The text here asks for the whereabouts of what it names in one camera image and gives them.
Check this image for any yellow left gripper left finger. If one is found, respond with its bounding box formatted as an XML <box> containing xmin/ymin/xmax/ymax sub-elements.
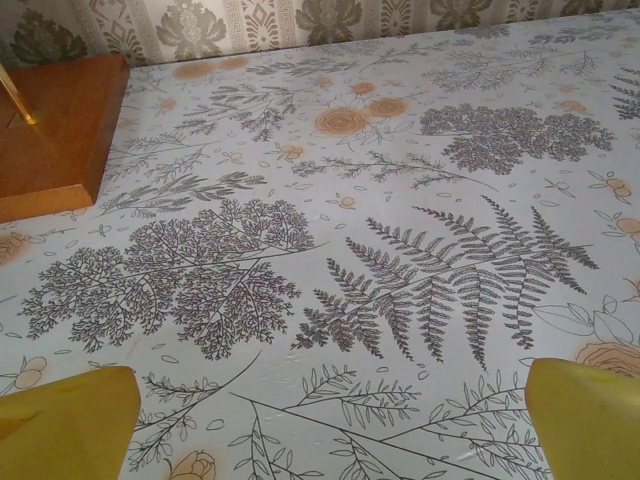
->
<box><xmin>0</xmin><ymin>365</ymin><xmax>139</xmax><ymax>480</ymax></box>

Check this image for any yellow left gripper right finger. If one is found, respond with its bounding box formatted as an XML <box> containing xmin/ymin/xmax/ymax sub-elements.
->
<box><xmin>524</xmin><ymin>357</ymin><xmax>640</xmax><ymax>480</ymax></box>

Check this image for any wooden stand base block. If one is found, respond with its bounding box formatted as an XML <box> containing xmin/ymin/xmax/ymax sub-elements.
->
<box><xmin>0</xmin><ymin>53</ymin><xmax>132</xmax><ymax>224</ymax></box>

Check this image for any floral tablecloth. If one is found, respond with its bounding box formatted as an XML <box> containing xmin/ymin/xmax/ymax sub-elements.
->
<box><xmin>0</xmin><ymin>9</ymin><xmax>640</xmax><ymax>480</ymax></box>

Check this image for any red vase with gold wire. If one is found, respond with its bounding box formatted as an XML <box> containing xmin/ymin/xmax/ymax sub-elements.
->
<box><xmin>0</xmin><ymin>62</ymin><xmax>40</xmax><ymax>126</ymax></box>

